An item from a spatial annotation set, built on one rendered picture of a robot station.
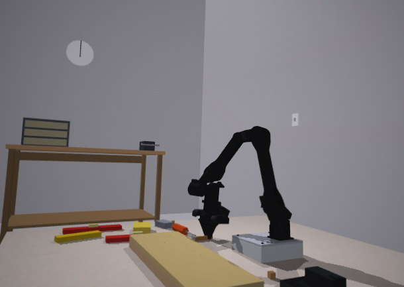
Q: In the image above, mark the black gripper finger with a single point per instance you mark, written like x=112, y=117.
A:
x=210, y=227
x=203, y=225

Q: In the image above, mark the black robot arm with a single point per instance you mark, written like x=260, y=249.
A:
x=272, y=202

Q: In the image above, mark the tan rectangular panel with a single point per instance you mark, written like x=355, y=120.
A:
x=178, y=261

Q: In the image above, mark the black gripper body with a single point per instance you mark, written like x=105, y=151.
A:
x=210, y=212

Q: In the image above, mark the red flat bar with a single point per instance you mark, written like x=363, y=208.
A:
x=119, y=238
x=91, y=227

